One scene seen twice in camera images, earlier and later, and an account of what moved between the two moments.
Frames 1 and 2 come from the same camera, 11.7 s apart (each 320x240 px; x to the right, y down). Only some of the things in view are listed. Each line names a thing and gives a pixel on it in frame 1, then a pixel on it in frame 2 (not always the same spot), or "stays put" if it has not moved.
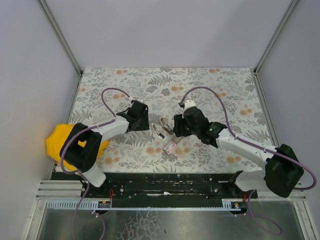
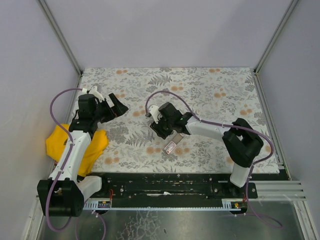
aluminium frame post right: (290, 9) stays put
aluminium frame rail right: (269, 124) stays put
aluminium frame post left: (55, 25) stays put
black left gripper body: (139, 120) to (109, 110)
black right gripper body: (180, 125) to (161, 128)
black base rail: (159, 186) stays put
